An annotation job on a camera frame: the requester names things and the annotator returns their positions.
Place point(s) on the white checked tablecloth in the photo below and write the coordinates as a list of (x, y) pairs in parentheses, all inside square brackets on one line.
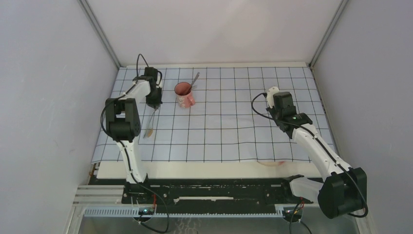
[(228, 121)]

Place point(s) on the cream pink branch plate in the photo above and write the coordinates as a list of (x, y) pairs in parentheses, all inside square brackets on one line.
[(272, 164)]

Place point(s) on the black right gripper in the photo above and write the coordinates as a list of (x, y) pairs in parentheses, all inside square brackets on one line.
[(271, 109)]

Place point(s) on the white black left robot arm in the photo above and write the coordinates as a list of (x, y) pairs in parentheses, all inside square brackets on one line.
[(120, 120)]

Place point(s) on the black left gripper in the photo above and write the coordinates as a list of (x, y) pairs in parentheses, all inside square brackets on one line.
[(156, 103)]

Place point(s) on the pink patterned mug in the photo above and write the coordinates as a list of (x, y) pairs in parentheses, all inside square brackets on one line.
[(184, 95)]

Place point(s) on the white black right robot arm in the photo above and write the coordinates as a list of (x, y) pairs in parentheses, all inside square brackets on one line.
[(343, 190)]

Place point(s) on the metal cutlery piece in mug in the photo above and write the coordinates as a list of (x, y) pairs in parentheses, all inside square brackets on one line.
[(193, 82)]

